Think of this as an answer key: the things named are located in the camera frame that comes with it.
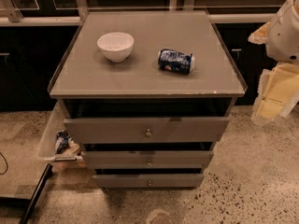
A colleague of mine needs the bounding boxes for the white ceramic bowl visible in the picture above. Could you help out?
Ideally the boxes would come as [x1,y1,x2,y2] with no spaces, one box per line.
[97,32,135,63]

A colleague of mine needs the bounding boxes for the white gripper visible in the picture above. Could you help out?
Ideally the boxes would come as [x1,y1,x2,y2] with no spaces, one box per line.
[251,63,299,125]

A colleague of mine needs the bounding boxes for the black bar on floor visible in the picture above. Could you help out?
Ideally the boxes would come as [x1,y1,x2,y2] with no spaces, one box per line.
[19,164,53,224]

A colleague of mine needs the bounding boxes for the grey top drawer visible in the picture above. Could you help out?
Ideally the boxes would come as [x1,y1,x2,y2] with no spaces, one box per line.
[64,117,229,144]

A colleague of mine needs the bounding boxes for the clear plastic bin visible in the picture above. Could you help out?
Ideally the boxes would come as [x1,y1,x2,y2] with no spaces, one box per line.
[38,104,85,170]

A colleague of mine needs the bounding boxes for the blue snack bag in bin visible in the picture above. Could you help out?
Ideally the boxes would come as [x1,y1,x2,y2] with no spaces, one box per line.
[55,130,70,154]

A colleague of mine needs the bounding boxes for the black cable on floor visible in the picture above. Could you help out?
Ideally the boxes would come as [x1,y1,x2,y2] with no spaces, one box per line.
[0,152,9,175]

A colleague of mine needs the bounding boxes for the grey drawer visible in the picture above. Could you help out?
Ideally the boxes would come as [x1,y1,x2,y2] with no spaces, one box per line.
[82,150,214,169]
[93,174,204,189]
[64,117,229,144]

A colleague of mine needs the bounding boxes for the grey drawer cabinet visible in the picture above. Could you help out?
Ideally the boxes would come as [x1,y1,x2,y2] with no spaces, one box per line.
[49,11,246,176]

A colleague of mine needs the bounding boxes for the crushed blue soda can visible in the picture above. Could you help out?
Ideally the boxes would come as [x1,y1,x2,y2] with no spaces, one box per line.
[158,49,194,75]

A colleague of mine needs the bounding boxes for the grey bottom drawer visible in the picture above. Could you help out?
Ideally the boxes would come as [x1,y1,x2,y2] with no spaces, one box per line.
[93,174,204,189]

